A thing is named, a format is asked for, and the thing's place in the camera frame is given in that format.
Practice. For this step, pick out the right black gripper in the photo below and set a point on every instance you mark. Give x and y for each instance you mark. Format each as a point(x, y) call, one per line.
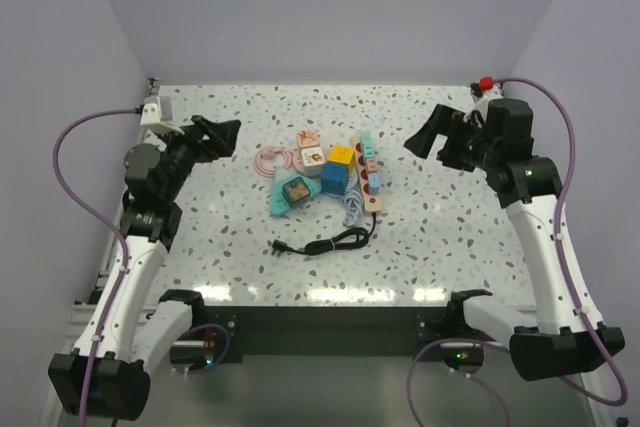
point(447, 122)

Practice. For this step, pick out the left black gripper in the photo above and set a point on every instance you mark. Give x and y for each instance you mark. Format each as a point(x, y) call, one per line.
point(220, 138)

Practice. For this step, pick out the light teal charger plug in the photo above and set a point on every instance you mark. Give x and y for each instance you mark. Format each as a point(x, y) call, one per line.
point(367, 145)

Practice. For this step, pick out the beige power strip red sockets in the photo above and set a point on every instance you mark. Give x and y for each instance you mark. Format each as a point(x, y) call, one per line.
point(372, 204)

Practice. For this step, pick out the blue charger plug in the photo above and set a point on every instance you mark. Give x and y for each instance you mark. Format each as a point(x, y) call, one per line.
point(374, 183)

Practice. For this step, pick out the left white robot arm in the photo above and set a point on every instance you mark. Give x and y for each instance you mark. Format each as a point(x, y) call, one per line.
point(108, 371)

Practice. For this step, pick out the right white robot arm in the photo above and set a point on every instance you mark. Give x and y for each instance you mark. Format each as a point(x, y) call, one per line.
point(568, 334)

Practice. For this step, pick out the pink cube socket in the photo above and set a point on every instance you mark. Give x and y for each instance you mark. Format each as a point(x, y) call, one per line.
point(308, 138)

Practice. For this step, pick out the white cube socket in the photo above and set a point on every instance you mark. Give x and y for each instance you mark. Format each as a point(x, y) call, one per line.
point(313, 161)

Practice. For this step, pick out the yellow cube socket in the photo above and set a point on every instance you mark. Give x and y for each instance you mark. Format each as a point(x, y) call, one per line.
point(345, 155)

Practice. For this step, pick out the blue cube socket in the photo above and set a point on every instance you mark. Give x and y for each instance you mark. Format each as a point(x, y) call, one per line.
point(335, 178)

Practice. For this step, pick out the teal triangular power strip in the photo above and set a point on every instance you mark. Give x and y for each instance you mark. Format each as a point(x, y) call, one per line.
point(291, 190)

